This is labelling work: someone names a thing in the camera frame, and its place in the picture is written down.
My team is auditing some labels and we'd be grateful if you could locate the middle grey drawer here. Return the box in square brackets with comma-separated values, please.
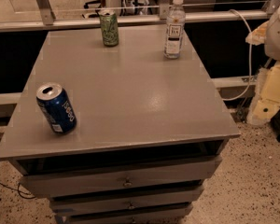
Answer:
[50, 182, 203, 216]

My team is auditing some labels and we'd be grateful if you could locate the green soda can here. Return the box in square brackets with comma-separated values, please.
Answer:
[99, 8, 119, 47]

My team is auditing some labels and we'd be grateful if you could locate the grey drawer cabinet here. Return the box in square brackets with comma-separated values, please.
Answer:
[0, 23, 242, 224]

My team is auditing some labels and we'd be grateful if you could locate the bottom grey drawer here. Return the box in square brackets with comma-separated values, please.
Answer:
[54, 203, 193, 224]

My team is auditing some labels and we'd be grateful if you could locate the top grey drawer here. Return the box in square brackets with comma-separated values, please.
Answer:
[21, 155, 222, 197]

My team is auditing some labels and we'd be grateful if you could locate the black floor cable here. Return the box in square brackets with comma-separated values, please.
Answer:
[0, 179, 36, 200]

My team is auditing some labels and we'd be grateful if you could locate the grey drawer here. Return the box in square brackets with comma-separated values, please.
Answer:
[54, 203, 193, 224]
[21, 155, 222, 197]
[50, 182, 203, 216]

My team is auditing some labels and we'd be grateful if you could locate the blue pepsi can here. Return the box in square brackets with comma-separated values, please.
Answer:
[36, 82, 77, 134]

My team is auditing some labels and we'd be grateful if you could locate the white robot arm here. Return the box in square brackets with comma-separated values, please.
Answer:
[245, 6, 280, 126]

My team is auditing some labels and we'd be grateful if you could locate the white cable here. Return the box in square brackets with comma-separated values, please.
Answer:
[222, 8, 255, 102]

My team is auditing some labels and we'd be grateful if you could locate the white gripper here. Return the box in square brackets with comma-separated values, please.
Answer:
[245, 21, 280, 126]

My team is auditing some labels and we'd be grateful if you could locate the metal railing frame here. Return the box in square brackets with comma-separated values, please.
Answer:
[0, 0, 280, 32]

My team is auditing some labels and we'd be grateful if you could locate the clear water bottle white cap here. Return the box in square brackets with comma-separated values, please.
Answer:
[164, 0, 186, 59]

